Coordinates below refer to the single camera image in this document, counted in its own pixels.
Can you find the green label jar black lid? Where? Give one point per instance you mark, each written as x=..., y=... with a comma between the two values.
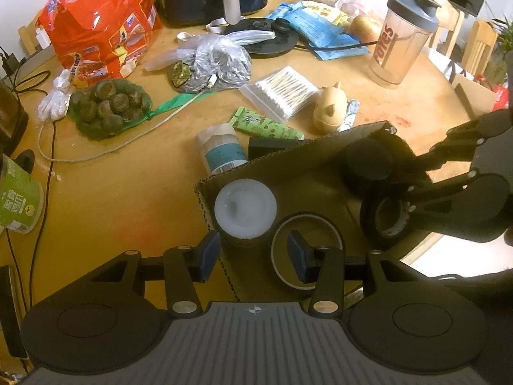
x=18, y=200

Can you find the clear shaker bottle grey lid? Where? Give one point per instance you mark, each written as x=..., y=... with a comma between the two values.
x=396, y=48

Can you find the green potted plant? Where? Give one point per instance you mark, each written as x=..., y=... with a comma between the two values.
x=503, y=52

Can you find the white knotted plastic bag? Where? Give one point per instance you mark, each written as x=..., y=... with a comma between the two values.
x=54, y=100

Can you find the wooden chair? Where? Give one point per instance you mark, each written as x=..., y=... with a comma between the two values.
x=477, y=44

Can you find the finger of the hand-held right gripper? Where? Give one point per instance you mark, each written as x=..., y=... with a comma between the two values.
x=457, y=134
x=425, y=193

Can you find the brown cardboard box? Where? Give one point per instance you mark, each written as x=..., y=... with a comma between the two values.
x=308, y=180

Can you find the black kettle base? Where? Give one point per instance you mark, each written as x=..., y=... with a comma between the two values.
x=276, y=44

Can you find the white lid jar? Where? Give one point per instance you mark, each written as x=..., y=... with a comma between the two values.
x=245, y=208

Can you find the bag of cotton swabs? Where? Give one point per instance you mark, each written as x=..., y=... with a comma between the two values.
x=280, y=90

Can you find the apple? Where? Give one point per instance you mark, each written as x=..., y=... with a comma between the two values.
x=366, y=28

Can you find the small black box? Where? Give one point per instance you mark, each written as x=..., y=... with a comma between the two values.
x=268, y=148

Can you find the clear toothpick container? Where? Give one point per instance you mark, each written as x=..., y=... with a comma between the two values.
x=220, y=150

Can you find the clear plastic bag dark contents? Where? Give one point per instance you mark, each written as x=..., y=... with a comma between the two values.
x=216, y=68

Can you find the blue packets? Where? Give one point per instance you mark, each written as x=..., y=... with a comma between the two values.
x=316, y=34

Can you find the small blue sachet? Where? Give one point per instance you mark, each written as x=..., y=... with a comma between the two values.
x=351, y=112

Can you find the green mesh bag of chestnuts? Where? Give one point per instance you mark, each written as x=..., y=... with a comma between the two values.
x=108, y=108

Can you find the black tape roll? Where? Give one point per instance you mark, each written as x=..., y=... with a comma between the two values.
x=370, y=224

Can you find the red snack bag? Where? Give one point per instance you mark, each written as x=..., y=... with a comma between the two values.
x=104, y=24

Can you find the black smartphone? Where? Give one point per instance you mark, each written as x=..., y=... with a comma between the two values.
x=12, y=313

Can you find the yellow pig figurine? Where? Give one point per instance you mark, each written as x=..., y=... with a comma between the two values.
x=330, y=108

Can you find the green patterned tube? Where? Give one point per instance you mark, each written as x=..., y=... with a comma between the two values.
x=264, y=125

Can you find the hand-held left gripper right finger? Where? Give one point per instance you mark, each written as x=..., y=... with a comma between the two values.
x=298, y=257

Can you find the black charger plug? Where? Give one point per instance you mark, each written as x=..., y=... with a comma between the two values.
x=8, y=62

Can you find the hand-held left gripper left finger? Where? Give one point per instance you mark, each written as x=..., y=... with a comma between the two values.
x=209, y=254

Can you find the yellow food packet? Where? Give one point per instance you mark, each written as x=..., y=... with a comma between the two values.
x=324, y=11

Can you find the steel electric kettle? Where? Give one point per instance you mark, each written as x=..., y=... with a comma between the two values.
x=10, y=116

